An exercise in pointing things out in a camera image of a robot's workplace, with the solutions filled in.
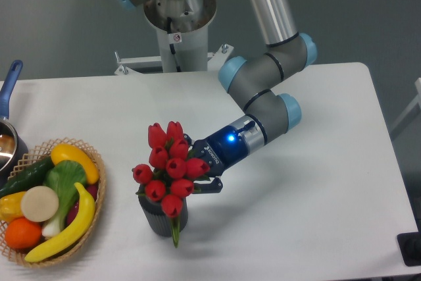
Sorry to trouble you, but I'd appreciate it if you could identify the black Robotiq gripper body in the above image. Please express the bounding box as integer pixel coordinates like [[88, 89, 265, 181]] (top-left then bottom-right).
[[191, 125, 251, 178]]

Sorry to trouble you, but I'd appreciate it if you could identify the red tulip bouquet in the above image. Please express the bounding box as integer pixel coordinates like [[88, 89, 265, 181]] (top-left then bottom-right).
[[132, 121, 210, 247]]

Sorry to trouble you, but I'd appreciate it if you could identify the dark grey ribbed vase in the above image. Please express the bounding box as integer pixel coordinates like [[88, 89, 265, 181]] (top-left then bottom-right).
[[137, 185, 172, 237]]

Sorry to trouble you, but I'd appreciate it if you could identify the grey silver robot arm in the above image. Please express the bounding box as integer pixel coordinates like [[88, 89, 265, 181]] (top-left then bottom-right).
[[119, 0, 317, 193]]

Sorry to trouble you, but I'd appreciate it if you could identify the dark red eggplant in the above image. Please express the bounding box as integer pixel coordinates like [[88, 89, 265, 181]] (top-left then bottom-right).
[[66, 184, 98, 226]]

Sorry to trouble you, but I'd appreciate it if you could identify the yellow banana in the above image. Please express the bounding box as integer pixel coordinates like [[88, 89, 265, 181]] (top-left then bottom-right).
[[24, 182, 95, 263]]

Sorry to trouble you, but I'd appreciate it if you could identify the yellow squash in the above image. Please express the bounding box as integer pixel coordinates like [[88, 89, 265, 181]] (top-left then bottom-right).
[[50, 143, 99, 185]]

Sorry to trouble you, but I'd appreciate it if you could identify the green bok choy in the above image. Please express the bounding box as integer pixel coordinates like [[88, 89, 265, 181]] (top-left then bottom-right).
[[42, 160, 87, 239]]

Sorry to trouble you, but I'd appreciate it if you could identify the green cucumber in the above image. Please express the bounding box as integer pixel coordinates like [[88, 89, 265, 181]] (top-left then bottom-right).
[[1, 156, 54, 197]]

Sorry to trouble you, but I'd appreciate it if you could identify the beige round slice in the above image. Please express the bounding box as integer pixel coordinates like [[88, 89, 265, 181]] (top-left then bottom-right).
[[20, 186, 59, 222]]

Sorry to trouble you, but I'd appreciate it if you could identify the yellow bell pepper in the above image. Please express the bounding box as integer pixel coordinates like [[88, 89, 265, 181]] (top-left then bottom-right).
[[1, 191, 26, 222]]

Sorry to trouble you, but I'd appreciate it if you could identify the orange fruit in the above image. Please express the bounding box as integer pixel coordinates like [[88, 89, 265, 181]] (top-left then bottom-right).
[[5, 217, 41, 249]]

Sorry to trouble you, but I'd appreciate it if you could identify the black device at edge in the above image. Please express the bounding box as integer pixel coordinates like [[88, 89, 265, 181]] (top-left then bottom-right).
[[397, 232, 420, 267]]

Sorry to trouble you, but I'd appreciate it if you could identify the woven wicker basket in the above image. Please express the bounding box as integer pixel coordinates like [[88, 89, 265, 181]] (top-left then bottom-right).
[[1, 138, 106, 268]]

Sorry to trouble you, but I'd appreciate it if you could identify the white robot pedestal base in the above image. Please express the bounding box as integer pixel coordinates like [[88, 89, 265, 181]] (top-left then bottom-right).
[[114, 24, 234, 75]]

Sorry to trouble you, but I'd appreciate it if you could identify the blue handled saucepan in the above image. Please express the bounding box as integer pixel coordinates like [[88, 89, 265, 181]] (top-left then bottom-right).
[[1, 60, 28, 187]]

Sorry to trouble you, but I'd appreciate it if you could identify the white metal frame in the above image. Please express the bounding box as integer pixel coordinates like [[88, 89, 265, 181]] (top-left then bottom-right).
[[389, 78, 420, 140]]

